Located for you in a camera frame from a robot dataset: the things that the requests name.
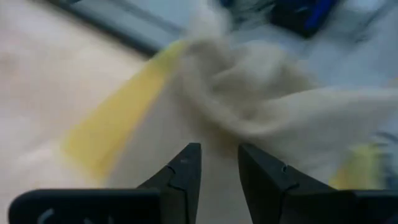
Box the black aluminium table frame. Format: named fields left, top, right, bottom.
left=43, top=0, right=187, bottom=58

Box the khaki baseball cap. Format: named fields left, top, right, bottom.
left=177, top=37, right=398, bottom=187

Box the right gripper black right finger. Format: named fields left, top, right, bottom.
left=238, top=142, right=336, bottom=224

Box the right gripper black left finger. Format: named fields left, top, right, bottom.
left=138, top=142, right=202, bottom=224

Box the yellow plastic bin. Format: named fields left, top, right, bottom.
left=60, top=39, right=385, bottom=190

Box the blue storage bin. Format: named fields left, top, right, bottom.
left=269, top=0, right=340, bottom=39

